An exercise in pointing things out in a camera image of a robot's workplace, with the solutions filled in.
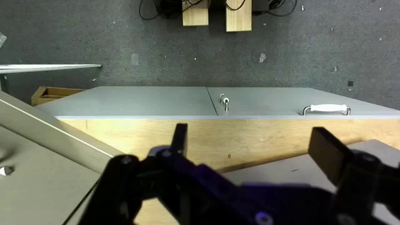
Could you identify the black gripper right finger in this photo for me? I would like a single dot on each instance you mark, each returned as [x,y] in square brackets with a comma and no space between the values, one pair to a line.
[354,175]

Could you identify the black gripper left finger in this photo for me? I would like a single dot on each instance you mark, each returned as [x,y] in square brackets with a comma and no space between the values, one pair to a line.
[125,188]

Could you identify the gray drawer panel with knob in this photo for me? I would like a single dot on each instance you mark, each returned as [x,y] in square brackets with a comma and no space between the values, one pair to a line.
[45,166]

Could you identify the wooden cabinet with gray fronts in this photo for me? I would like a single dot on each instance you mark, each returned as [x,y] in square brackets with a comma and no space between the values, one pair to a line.
[266,125]

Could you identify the small metal knob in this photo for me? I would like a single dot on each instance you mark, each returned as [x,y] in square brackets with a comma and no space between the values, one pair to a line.
[224,101]

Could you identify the gray metal bar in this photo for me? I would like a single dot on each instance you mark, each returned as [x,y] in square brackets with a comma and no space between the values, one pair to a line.
[45,68]

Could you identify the light wooden block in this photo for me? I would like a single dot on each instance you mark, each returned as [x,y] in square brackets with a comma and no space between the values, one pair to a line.
[195,14]
[238,16]

